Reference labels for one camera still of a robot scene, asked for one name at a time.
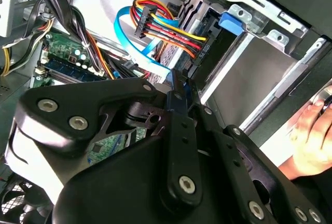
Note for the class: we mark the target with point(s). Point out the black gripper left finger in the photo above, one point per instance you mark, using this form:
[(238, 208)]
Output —
[(62, 112)]

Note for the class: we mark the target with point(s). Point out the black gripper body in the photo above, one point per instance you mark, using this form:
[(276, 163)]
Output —
[(116, 190)]

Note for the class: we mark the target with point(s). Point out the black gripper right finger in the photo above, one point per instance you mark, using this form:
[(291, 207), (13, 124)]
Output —
[(241, 174)]

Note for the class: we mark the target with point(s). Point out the hard disk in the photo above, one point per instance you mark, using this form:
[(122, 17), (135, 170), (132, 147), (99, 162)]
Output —
[(230, 23)]

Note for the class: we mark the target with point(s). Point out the person hand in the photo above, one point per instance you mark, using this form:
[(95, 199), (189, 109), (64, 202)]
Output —
[(313, 141)]

